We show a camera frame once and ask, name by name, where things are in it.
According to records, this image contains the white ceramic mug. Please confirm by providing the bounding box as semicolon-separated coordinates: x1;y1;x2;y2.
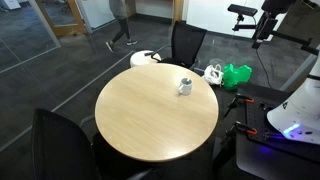
177;77;194;97

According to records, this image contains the white round stool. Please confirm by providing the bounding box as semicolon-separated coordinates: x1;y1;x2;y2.
129;49;163;68

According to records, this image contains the white plastic bag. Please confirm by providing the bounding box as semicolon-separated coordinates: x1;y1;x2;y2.
202;64;224;86

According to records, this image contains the black mesh office chair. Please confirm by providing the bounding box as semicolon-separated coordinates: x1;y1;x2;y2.
151;20;208;71
31;108;154;180

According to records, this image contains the green plastic bag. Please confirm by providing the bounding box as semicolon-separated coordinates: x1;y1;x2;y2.
221;63;253;90

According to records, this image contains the walking person in grey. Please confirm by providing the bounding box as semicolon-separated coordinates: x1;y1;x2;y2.
105;0;139;54

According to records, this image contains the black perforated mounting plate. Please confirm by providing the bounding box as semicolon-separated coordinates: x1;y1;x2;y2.
244;99;320;153

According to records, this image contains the dark robot stand table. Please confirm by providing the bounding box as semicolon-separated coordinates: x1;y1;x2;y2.
234;82;320;180

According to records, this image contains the grey stand pole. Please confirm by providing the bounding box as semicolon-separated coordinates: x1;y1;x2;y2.
279;53;318;93

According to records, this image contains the grey panel board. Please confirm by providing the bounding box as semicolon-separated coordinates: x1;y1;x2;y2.
276;0;320;48

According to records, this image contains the wooden post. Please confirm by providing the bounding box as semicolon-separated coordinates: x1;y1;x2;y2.
172;0;185;24

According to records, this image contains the black clamp orange handle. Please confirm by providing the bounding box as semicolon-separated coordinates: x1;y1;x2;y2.
222;120;258;148
223;93;255;118

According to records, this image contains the black camera cable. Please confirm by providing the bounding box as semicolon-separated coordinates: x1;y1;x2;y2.
254;46;275;89

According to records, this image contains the wooden door frame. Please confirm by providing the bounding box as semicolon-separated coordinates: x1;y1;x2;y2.
34;0;88;37

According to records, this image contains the black stereo camera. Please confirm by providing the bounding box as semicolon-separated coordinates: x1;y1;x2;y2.
227;3;259;18

